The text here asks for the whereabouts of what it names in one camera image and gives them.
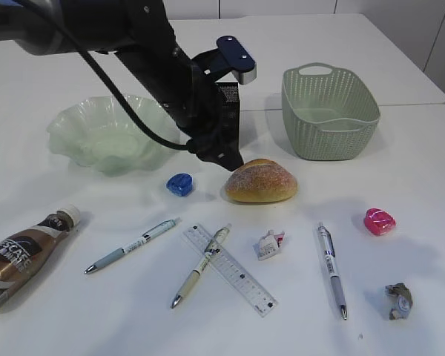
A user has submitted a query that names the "clear plastic ruler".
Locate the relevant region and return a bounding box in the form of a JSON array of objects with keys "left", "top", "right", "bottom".
[{"left": 183, "top": 224, "right": 278, "bottom": 317}]

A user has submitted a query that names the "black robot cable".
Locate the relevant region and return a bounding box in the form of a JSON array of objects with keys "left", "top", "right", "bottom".
[{"left": 20, "top": 0, "right": 201, "bottom": 152}]

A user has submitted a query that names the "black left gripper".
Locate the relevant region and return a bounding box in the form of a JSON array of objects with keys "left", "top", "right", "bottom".
[{"left": 115, "top": 44, "right": 244, "bottom": 171}]

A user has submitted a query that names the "blue silver wrist camera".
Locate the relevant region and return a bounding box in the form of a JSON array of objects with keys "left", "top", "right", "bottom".
[{"left": 192, "top": 36, "right": 257, "bottom": 85}]

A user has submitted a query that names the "green plastic woven basket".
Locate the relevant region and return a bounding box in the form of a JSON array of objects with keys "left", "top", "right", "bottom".
[{"left": 281, "top": 62, "right": 380, "bottom": 161}]

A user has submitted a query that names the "Nescafe coffee bottle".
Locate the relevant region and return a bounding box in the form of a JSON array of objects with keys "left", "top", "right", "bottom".
[{"left": 0, "top": 205, "right": 81, "bottom": 308}]

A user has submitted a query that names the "green wavy glass plate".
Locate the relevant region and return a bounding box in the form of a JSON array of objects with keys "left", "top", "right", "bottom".
[{"left": 47, "top": 96, "right": 176, "bottom": 176}]

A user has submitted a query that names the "blue pencil sharpener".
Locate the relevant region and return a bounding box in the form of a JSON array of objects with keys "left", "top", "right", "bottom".
[{"left": 166, "top": 173, "right": 194, "bottom": 197}]

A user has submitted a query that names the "black pen holder box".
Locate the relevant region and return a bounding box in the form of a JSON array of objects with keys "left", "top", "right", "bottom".
[{"left": 217, "top": 82, "right": 240, "bottom": 152}]

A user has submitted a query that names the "grey paper ball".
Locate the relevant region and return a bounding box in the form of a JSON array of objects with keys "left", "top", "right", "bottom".
[{"left": 385, "top": 283, "right": 413, "bottom": 320}]

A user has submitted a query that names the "white red paper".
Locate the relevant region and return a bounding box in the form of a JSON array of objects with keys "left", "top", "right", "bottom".
[{"left": 255, "top": 230, "right": 285, "bottom": 261}]

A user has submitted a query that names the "pink pencil sharpener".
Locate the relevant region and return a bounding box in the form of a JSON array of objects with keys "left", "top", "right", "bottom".
[{"left": 363, "top": 208, "right": 396, "bottom": 236}]

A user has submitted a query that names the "sugar-dusted bread roll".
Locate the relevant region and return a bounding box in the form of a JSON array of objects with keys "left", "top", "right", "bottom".
[{"left": 224, "top": 159, "right": 298, "bottom": 203}]

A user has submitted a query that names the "blue-grey grip pen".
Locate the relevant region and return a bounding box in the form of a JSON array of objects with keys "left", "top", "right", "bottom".
[{"left": 84, "top": 217, "right": 181, "bottom": 274}]

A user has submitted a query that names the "grey grip white pen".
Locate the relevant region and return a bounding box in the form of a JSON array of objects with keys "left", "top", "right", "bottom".
[{"left": 317, "top": 222, "right": 348, "bottom": 320}]

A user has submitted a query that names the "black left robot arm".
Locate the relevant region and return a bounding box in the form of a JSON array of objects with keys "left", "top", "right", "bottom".
[{"left": 0, "top": 0, "right": 257, "bottom": 171}]

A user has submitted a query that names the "beige grip pen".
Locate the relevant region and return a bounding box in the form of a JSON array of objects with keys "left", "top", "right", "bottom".
[{"left": 171, "top": 223, "right": 232, "bottom": 309}]

